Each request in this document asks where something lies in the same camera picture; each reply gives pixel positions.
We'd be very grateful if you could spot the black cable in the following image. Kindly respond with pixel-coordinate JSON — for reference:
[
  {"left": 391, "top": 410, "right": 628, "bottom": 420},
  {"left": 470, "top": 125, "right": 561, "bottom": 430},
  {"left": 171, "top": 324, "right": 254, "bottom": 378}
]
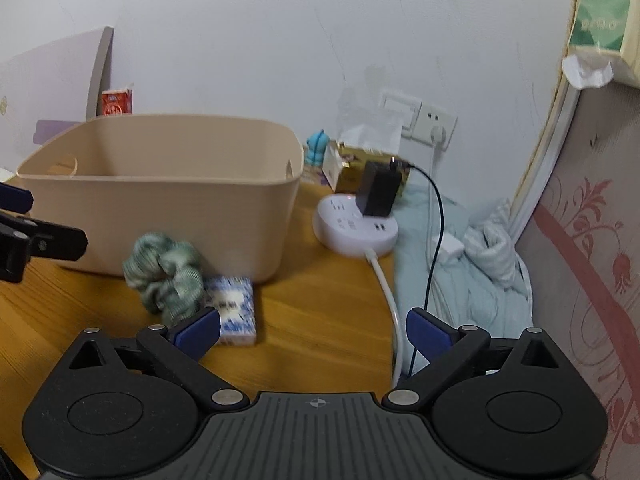
[{"left": 390, "top": 156, "right": 446, "bottom": 379}]

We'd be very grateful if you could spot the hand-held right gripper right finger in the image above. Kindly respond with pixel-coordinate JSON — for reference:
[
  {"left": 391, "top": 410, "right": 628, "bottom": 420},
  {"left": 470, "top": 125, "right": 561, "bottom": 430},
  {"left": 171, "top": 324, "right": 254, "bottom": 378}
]
[{"left": 382, "top": 306, "right": 575, "bottom": 409}]

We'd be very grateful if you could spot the white wall socket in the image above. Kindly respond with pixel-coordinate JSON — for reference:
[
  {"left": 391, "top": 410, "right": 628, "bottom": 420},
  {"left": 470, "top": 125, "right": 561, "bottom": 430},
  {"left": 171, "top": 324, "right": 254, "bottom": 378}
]
[{"left": 411, "top": 102, "right": 458, "bottom": 144}]

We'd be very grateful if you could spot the white power strip cable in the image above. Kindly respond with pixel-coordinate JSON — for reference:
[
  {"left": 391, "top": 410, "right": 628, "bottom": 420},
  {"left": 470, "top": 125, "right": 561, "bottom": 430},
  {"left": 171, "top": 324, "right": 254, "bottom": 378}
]
[{"left": 365, "top": 249, "right": 405, "bottom": 387}]

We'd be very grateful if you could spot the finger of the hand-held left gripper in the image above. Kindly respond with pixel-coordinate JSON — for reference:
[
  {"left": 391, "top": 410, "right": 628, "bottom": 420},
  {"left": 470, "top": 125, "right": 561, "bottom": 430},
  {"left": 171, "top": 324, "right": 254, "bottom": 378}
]
[
  {"left": 0, "top": 211, "right": 89, "bottom": 284},
  {"left": 0, "top": 181, "right": 35, "bottom": 214}
]

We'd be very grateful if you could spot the green striped scrunchie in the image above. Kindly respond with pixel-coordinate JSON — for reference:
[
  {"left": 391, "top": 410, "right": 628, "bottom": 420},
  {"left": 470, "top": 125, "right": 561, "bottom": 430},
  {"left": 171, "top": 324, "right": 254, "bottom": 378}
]
[{"left": 122, "top": 231, "right": 207, "bottom": 328}]

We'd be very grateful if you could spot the white wall switch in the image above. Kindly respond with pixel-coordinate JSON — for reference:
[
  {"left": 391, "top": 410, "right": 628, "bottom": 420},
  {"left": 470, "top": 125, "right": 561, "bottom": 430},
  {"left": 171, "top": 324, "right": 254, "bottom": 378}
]
[{"left": 378, "top": 89, "right": 422, "bottom": 133}]

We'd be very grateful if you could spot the blue toy figure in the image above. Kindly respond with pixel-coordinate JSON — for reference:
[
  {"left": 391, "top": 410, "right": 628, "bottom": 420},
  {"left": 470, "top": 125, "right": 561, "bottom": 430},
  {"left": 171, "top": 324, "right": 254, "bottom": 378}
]
[{"left": 306, "top": 130, "right": 332, "bottom": 166}]

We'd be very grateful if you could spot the round white power strip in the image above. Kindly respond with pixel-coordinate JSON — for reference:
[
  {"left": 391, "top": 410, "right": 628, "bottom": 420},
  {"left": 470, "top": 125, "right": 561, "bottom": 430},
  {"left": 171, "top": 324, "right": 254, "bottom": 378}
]
[{"left": 313, "top": 195, "right": 400, "bottom": 259}]

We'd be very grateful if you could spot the pale lavender furniture panel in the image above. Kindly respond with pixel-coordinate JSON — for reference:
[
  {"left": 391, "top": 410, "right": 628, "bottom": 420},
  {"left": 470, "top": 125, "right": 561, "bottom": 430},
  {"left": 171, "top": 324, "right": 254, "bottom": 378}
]
[{"left": 0, "top": 26, "right": 115, "bottom": 172}]

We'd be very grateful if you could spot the blue and white printed box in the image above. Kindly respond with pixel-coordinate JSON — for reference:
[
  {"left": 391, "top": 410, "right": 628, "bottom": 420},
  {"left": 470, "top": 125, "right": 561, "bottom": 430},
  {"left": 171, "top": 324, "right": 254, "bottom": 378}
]
[{"left": 202, "top": 276, "right": 259, "bottom": 347}]

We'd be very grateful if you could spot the light blue blanket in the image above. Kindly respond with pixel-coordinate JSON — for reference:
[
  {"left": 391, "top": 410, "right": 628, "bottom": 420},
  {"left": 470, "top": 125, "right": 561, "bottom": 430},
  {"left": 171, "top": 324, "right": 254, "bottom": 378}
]
[{"left": 395, "top": 182, "right": 536, "bottom": 339}]

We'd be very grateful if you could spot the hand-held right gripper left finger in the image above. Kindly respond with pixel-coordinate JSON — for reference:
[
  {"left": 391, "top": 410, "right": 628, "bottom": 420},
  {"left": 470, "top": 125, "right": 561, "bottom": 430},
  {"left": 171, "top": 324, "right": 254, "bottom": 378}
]
[{"left": 54, "top": 306, "right": 251, "bottom": 409}]

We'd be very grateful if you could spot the beige plastic storage bin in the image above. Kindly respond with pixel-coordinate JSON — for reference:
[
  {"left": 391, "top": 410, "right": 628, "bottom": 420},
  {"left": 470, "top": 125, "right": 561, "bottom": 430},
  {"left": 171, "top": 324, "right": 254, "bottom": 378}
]
[{"left": 16, "top": 114, "right": 305, "bottom": 283}]

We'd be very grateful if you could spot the gold tissue box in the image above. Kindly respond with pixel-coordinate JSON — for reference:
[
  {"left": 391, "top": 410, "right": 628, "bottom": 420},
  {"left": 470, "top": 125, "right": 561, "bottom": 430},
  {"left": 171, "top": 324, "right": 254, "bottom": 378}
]
[{"left": 322, "top": 110, "right": 412, "bottom": 199}]

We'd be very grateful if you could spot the red carton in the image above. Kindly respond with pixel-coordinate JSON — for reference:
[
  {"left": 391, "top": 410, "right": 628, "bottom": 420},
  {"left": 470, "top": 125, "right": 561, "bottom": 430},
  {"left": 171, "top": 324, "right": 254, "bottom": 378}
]
[{"left": 101, "top": 87, "right": 135, "bottom": 118}]

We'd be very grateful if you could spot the black charger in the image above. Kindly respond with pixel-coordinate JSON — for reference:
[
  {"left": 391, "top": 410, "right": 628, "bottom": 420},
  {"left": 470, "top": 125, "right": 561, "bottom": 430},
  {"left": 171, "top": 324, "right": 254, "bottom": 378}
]
[{"left": 356, "top": 161, "right": 402, "bottom": 218}]

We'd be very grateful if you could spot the white charger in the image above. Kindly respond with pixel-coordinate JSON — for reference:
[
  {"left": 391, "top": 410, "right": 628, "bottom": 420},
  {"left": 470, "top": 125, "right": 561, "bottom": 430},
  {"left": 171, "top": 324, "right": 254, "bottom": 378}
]
[{"left": 431, "top": 232, "right": 465, "bottom": 264}]

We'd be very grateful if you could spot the floral headboard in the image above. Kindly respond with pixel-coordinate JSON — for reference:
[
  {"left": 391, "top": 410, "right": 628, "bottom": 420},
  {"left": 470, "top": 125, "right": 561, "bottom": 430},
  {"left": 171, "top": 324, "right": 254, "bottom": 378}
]
[{"left": 510, "top": 0, "right": 640, "bottom": 467}]

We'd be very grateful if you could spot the green tissue pack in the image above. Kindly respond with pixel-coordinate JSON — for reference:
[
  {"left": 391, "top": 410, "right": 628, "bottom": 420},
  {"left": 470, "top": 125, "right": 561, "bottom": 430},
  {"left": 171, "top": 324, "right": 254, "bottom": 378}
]
[{"left": 562, "top": 0, "right": 640, "bottom": 90}]

